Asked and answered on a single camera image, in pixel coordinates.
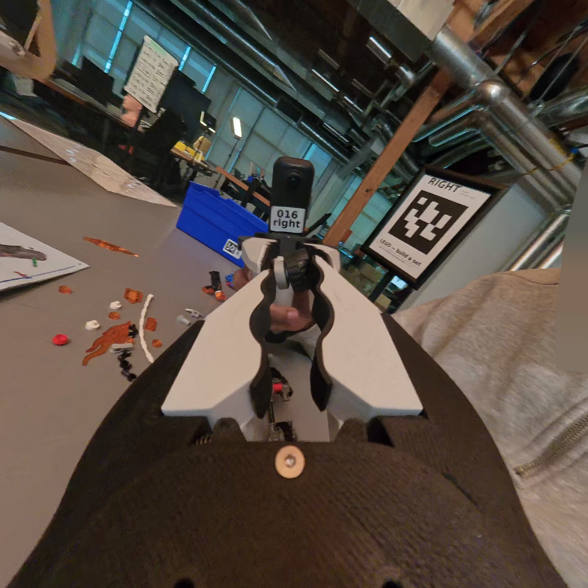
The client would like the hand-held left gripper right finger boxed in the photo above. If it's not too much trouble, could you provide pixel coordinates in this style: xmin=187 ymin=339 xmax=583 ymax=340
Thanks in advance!
xmin=311 ymin=255 xmax=423 ymax=429

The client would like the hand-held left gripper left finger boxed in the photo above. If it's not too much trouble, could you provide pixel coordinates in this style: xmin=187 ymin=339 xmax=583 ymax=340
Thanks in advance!
xmin=161 ymin=269 xmax=273 ymax=419

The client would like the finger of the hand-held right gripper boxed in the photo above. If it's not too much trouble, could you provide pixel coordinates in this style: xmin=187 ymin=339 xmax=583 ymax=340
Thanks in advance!
xmin=315 ymin=243 xmax=342 ymax=272
xmin=241 ymin=236 xmax=277 ymax=277

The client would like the black lego tire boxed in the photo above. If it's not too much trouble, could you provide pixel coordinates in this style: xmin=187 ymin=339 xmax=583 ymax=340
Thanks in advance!
xmin=287 ymin=250 xmax=314 ymax=293

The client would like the blue plastic bin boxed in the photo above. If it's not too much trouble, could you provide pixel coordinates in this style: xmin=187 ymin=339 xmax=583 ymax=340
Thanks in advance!
xmin=177 ymin=181 xmax=270 ymax=268

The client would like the black lego motorcycle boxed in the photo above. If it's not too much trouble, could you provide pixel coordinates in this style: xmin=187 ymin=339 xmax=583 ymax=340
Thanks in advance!
xmin=266 ymin=367 xmax=297 ymax=443

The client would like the instruction booklet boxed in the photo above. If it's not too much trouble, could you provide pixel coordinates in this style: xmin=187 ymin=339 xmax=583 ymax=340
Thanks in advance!
xmin=0 ymin=222 xmax=91 ymax=293

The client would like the orange lego flame piece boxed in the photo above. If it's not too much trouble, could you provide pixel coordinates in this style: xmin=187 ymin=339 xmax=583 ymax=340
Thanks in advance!
xmin=83 ymin=322 xmax=134 ymax=367

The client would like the long orange lego flame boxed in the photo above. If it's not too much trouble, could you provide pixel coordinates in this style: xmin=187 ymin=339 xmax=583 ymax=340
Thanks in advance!
xmin=84 ymin=236 xmax=139 ymax=257

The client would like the person's right hand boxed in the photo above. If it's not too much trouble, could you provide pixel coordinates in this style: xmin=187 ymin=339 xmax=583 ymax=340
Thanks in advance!
xmin=233 ymin=268 xmax=318 ymax=334

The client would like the orange flame minifigure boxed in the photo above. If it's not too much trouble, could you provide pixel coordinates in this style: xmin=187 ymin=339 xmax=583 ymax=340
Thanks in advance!
xmin=202 ymin=271 xmax=227 ymax=302

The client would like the wooden desk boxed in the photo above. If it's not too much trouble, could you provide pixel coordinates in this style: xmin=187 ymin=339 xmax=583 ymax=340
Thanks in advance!
xmin=216 ymin=165 xmax=272 ymax=209

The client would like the yellow box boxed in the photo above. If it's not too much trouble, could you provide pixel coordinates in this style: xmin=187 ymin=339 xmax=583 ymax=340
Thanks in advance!
xmin=172 ymin=137 xmax=213 ymax=162

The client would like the person's grey sweater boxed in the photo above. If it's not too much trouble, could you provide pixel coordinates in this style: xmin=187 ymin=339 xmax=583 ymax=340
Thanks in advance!
xmin=390 ymin=269 xmax=588 ymax=588

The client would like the black office chair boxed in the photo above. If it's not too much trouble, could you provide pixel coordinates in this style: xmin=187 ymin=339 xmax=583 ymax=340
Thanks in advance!
xmin=138 ymin=108 xmax=187 ymax=182

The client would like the black monitor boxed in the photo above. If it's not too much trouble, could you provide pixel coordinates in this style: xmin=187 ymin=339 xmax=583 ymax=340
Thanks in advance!
xmin=158 ymin=69 xmax=207 ymax=138

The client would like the framed marker sign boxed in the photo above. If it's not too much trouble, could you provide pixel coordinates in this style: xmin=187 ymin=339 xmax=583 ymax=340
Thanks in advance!
xmin=360 ymin=165 xmax=510 ymax=291

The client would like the printed paper sheet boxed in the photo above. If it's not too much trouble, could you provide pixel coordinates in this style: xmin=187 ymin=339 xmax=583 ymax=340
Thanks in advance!
xmin=9 ymin=117 xmax=178 ymax=208

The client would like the pale mannequin head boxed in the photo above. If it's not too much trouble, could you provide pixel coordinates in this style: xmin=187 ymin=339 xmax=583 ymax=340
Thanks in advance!
xmin=122 ymin=94 xmax=143 ymax=127

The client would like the silver metal bar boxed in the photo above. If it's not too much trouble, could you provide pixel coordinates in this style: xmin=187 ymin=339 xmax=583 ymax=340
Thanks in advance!
xmin=507 ymin=209 xmax=571 ymax=272

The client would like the white lego chain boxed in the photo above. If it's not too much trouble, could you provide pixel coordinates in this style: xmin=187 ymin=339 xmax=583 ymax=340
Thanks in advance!
xmin=139 ymin=294 xmax=155 ymax=364

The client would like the black lego chain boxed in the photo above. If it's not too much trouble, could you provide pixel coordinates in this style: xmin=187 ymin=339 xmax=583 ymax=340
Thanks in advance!
xmin=117 ymin=324 xmax=138 ymax=382

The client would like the wooden post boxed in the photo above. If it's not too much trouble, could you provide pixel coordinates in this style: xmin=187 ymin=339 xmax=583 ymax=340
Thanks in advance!
xmin=324 ymin=69 xmax=454 ymax=247

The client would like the white wall chart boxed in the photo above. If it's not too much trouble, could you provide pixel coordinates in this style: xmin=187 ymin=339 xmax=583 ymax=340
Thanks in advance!
xmin=124 ymin=36 xmax=180 ymax=114

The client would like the metal ceiling duct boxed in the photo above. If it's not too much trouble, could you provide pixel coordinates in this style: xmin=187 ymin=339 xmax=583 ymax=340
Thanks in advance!
xmin=425 ymin=25 xmax=584 ymax=203

